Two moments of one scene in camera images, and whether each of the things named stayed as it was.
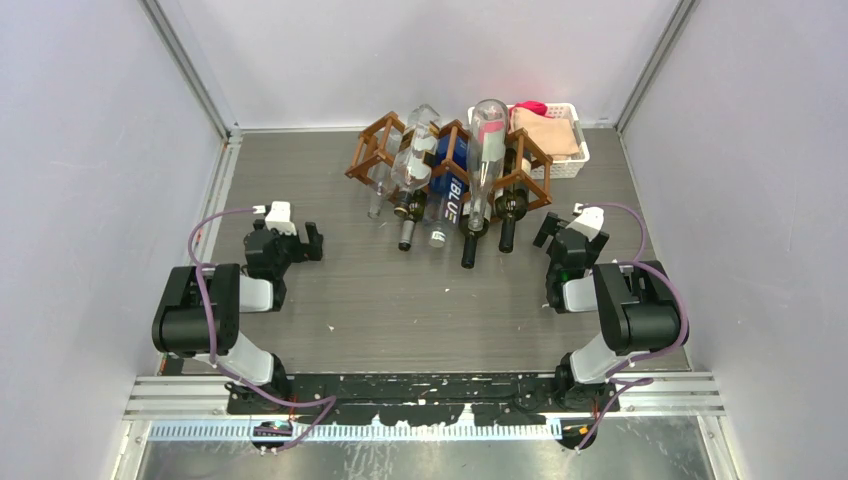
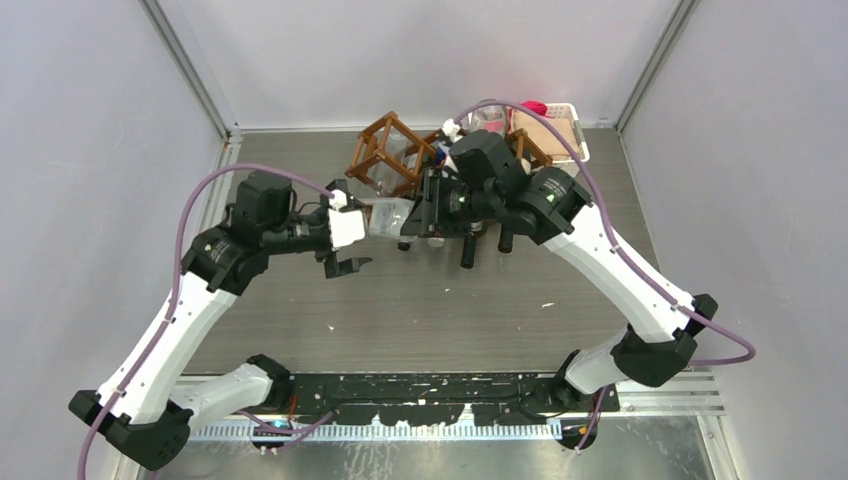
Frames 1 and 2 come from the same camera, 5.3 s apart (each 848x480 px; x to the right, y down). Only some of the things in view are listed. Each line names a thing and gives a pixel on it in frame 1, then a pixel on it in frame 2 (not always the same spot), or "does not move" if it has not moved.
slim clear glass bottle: (382, 180) does not move
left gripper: (305, 251) → (333, 266)
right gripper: (595, 247) → (425, 213)
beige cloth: (555, 135) does not move
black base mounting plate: (409, 400) does not move
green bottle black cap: (468, 260) does not move
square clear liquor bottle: (412, 171) → (388, 216)
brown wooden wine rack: (529, 167) does not move
